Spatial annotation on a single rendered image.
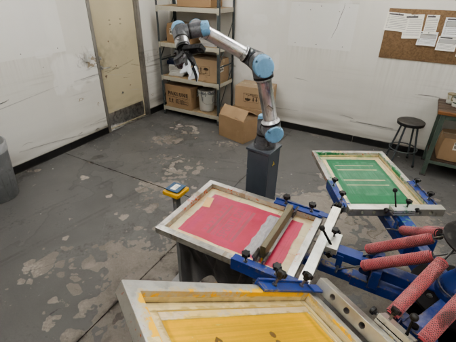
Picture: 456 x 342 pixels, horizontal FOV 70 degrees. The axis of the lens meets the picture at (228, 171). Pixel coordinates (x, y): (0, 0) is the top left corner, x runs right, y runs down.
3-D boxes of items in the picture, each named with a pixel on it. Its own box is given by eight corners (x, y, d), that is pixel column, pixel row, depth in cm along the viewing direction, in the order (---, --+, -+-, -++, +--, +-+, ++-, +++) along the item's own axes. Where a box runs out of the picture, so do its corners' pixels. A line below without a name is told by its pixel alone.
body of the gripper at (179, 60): (184, 74, 163) (180, 56, 168) (198, 65, 160) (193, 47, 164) (174, 67, 157) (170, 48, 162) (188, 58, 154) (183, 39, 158)
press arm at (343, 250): (323, 254, 164) (325, 247, 161) (326, 247, 168) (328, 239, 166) (359, 267, 156) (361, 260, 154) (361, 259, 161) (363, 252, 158)
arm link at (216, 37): (265, 53, 198) (193, 11, 179) (271, 57, 189) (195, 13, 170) (256, 70, 202) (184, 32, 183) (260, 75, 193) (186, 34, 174)
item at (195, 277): (182, 284, 204) (178, 232, 182) (185, 280, 206) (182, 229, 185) (248, 317, 185) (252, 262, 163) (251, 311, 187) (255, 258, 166)
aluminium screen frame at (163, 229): (155, 232, 182) (155, 227, 180) (210, 184, 226) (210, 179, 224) (289, 290, 149) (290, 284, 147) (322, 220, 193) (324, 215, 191)
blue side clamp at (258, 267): (230, 268, 161) (230, 258, 158) (235, 261, 165) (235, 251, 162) (287, 293, 149) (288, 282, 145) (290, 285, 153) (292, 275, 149)
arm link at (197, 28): (205, 17, 172) (185, 22, 171) (208, 20, 162) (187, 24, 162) (208, 33, 176) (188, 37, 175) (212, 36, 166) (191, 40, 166)
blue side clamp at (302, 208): (273, 210, 204) (273, 201, 200) (275, 205, 207) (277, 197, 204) (319, 225, 191) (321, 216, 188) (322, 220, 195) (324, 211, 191)
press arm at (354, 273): (212, 231, 198) (212, 223, 195) (216, 225, 202) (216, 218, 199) (446, 322, 146) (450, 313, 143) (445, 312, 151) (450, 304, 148)
